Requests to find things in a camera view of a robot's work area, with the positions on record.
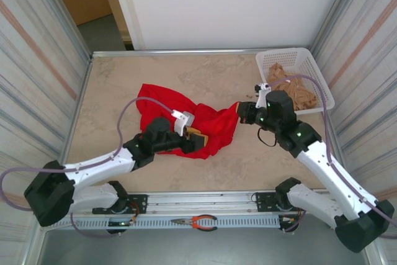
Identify thin black cable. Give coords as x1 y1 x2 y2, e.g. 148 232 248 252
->
257 125 277 148

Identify tan cloth pile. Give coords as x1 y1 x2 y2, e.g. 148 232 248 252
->
267 62 319 112

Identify white plastic basket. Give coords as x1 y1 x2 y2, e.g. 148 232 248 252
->
255 47 336 114

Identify red t-shirt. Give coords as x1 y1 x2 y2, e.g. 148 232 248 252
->
137 83 241 161

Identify orange-handled pliers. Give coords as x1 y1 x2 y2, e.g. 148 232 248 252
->
170 214 218 232

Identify slotted grey cable duct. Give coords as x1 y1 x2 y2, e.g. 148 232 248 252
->
55 216 282 231

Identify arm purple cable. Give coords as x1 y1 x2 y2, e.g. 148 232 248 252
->
0 97 176 238
268 74 397 235

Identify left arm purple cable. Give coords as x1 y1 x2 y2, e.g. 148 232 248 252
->
0 97 176 238

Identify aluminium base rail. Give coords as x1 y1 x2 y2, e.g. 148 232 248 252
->
127 189 342 215

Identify white door frame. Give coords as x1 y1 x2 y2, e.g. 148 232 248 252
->
96 0 146 51

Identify aluminium corner post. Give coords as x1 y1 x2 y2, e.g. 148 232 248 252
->
33 0 94 60
308 0 364 52

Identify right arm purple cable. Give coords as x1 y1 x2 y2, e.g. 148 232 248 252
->
268 74 397 235

